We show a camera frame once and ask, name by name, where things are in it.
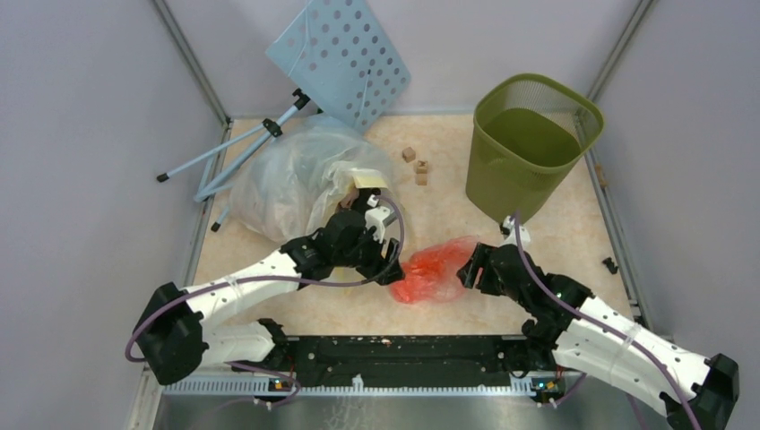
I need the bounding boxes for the lettered wooden cube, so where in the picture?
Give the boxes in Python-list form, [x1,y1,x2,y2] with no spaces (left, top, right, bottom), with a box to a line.
[414,160,429,175]

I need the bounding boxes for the large translucent white plastic bag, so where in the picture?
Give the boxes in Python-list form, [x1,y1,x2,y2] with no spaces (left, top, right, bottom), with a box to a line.
[228,116,394,286]

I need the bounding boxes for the light blue perforated music stand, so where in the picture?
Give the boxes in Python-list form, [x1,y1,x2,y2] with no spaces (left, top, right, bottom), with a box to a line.
[191,1,410,218]

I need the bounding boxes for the green mesh trash bin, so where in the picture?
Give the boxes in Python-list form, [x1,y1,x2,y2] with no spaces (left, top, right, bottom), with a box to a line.
[465,73,604,222]

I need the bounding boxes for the red translucent trash bag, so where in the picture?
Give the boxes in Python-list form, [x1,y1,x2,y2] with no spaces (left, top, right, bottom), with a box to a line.
[389,236,479,305]

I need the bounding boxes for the plain wooden cube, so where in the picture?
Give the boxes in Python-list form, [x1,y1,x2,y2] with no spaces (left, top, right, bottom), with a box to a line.
[402,147,417,163]

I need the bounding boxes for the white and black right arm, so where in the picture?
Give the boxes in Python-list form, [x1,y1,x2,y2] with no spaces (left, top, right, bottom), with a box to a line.
[456,244,739,429]

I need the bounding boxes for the wooden block by wall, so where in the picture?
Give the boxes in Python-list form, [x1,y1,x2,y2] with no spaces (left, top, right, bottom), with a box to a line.
[594,163,608,190]

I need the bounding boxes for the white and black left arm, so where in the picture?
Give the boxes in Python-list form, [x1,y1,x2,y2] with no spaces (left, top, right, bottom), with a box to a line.
[125,190,406,385]

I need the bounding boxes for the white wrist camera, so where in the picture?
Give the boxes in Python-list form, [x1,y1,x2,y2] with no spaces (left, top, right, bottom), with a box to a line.
[364,194,398,244]
[500,216,531,247]

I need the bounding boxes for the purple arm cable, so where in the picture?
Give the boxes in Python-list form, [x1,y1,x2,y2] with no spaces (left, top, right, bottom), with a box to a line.
[511,212,704,430]
[123,194,407,365]

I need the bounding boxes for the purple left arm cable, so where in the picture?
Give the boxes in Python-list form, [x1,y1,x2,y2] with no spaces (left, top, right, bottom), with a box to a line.
[123,194,407,365]

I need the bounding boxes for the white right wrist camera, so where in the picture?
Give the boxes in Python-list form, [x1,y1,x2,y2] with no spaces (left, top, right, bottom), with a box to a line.
[500,216,531,247]

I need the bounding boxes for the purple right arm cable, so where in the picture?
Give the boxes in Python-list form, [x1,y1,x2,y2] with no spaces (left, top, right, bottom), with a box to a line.
[511,212,704,430]

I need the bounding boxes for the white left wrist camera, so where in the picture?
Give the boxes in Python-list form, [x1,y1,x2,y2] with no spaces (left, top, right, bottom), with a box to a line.
[364,194,398,244]

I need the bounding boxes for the small black clip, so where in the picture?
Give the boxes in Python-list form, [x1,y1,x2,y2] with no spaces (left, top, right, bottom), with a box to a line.
[601,257,619,274]

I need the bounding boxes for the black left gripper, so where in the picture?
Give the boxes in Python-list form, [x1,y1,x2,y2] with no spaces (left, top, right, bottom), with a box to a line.
[333,224,405,286]

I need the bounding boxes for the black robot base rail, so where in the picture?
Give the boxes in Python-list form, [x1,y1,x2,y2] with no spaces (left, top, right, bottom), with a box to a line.
[233,319,558,389]

